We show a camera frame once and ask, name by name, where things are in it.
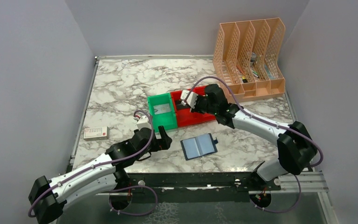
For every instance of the peach desk file organizer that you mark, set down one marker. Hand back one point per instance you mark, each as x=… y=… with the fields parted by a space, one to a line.
x=245 y=58

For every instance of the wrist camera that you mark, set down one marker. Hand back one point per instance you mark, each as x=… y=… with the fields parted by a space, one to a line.
x=143 y=122
x=189 y=98

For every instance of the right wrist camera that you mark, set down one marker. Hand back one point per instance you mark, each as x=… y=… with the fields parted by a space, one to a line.
x=189 y=98

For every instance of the navy blue card holder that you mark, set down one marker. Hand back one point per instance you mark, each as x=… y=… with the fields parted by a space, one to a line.
x=199 y=146

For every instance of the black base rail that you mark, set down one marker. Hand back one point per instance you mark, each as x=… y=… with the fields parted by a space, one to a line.
x=188 y=188

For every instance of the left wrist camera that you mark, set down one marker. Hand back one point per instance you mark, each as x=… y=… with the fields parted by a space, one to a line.
x=143 y=122

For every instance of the red pencil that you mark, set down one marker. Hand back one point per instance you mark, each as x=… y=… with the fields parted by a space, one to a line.
x=243 y=74

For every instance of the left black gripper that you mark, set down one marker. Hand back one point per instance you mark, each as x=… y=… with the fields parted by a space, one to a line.
x=161 y=144

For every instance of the silver VIP card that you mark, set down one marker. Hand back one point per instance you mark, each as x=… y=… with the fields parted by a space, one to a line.
x=160 y=109

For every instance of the round grey tin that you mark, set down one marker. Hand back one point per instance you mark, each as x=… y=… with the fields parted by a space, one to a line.
x=253 y=58

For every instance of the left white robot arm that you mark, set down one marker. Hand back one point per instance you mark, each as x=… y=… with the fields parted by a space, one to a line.
x=49 y=197

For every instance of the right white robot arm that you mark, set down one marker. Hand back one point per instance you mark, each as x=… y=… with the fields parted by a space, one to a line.
x=294 y=145

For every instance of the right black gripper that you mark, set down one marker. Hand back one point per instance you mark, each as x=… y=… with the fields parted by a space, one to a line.
x=198 y=98

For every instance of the black card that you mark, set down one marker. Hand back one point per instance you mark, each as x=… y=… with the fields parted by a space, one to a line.
x=180 y=106

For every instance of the green plastic bin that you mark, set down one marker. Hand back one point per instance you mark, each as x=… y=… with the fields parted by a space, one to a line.
x=167 y=120

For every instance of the red double bin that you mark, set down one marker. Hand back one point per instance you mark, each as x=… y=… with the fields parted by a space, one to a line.
x=187 y=118

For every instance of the green marker pen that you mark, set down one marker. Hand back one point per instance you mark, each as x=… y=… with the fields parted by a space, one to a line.
x=255 y=74

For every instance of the white red small box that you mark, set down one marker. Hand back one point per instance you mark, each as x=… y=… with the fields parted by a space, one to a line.
x=96 y=133

